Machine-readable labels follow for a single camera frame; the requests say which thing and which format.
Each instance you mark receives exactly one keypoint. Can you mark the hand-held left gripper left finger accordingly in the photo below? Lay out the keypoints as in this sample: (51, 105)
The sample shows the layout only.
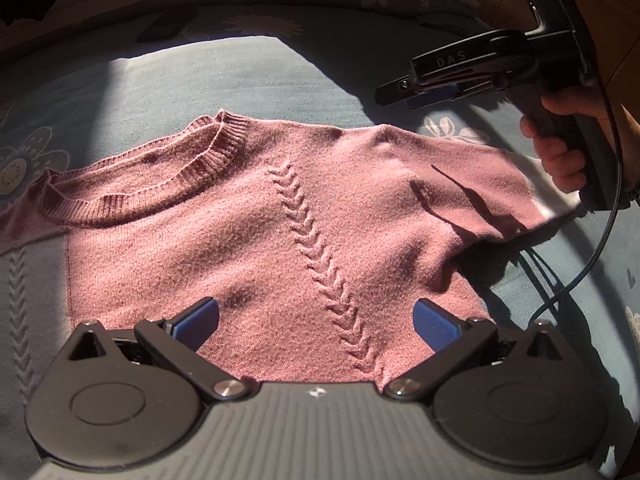
(197, 320)

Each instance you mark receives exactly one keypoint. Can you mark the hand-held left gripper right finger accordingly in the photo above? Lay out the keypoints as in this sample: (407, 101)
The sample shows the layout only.
(435, 327)

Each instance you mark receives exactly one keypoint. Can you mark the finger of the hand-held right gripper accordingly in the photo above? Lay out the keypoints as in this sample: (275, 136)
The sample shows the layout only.
(460, 60)
(430, 97)

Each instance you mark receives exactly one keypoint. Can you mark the pink and white knit sweater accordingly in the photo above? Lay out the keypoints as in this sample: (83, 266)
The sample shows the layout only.
(250, 235)

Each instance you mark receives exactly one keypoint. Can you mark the person's right hand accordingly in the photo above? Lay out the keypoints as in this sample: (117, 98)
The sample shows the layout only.
(560, 160)

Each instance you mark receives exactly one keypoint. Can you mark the wooden headboard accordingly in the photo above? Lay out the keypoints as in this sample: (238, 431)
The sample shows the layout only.
(620, 10)

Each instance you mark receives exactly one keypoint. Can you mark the small dark flat object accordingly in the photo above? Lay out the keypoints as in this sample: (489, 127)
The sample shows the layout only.
(167, 26)

